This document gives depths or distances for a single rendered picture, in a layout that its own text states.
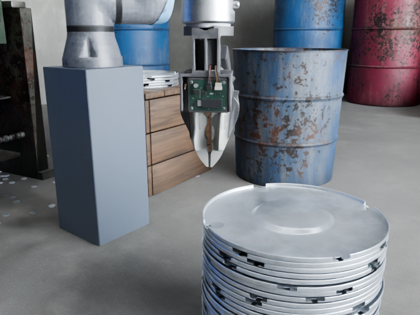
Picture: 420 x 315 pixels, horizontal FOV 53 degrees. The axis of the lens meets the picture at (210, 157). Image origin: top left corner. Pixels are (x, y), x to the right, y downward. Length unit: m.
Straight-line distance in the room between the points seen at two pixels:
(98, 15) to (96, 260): 0.59
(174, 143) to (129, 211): 0.40
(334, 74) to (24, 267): 1.10
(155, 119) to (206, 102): 0.83
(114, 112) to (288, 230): 0.60
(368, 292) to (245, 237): 0.19
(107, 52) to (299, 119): 0.70
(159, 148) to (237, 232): 0.85
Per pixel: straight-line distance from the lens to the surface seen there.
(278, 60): 1.44
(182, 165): 1.56
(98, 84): 1.06
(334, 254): 0.60
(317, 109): 1.49
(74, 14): 1.11
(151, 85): 1.50
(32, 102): 1.68
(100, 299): 0.95
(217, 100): 0.58
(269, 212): 0.70
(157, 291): 0.96
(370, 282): 0.66
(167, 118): 1.46
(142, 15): 1.13
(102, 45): 1.10
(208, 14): 0.59
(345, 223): 0.70
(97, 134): 1.07
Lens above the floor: 0.52
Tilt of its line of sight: 16 degrees down
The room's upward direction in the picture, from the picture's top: straight up
